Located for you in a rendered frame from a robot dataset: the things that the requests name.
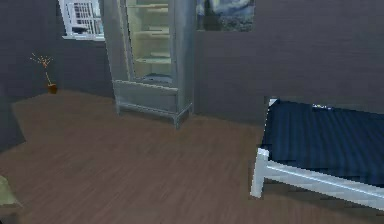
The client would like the white framed window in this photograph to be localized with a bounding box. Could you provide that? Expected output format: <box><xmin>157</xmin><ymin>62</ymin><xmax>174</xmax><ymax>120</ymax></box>
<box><xmin>57</xmin><ymin>0</ymin><xmax>106</xmax><ymax>42</ymax></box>

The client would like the twig plant in brown pot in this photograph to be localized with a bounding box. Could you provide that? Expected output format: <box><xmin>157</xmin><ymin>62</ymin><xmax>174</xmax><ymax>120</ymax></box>
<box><xmin>29</xmin><ymin>52</ymin><xmax>59</xmax><ymax>95</ymax></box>

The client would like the blue framed wall picture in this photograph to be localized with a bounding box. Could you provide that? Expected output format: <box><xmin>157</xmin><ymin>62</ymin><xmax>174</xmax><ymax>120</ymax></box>
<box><xmin>195</xmin><ymin>0</ymin><xmax>256</xmax><ymax>33</ymax></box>

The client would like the grey armoire with light shelves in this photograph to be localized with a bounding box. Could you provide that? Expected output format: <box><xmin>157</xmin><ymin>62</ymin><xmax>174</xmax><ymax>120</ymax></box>
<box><xmin>100</xmin><ymin>0</ymin><xmax>197</xmax><ymax>130</ymax></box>

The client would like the white bed with blue cover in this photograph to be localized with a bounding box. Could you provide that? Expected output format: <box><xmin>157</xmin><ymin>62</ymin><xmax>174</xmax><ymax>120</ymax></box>
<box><xmin>250</xmin><ymin>97</ymin><xmax>384</xmax><ymax>212</ymax></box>

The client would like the pale green cushion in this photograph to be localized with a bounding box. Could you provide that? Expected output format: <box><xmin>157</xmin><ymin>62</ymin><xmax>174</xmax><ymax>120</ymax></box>
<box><xmin>0</xmin><ymin>175</ymin><xmax>24</xmax><ymax>208</ymax></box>

